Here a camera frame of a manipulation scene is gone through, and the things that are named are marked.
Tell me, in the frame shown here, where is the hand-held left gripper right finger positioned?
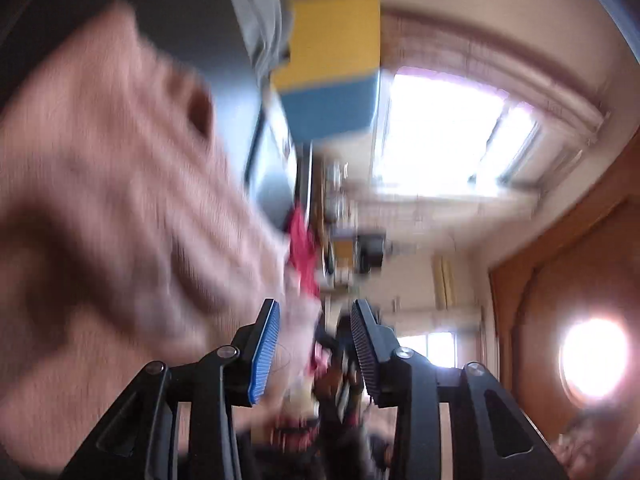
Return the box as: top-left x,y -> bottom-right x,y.
350,298 -> 568,480

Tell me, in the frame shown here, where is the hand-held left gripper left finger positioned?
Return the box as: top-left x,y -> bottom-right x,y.
60,298 -> 282,480

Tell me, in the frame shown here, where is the pink garment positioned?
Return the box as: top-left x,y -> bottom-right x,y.
0,0 -> 326,480

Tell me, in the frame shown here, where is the small window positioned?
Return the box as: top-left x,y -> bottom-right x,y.
399,332 -> 459,370

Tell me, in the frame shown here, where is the red garment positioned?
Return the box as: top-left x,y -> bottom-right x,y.
284,204 -> 323,302

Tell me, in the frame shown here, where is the cluttered wooden desk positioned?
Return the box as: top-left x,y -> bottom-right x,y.
320,152 -> 398,288

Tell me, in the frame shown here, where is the brown wooden door panel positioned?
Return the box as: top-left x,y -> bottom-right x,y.
489,125 -> 640,466

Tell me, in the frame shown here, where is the round bright lamp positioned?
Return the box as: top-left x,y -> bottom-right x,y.
559,317 -> 630,405

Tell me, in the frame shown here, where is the bright window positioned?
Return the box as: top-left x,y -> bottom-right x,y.
372,67 -> 547,197

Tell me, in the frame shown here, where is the yellow and blue box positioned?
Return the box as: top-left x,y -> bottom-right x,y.
269,0 -> 382,145

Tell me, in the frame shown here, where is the grey garment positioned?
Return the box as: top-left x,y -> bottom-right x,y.
220,0 -> 297,78

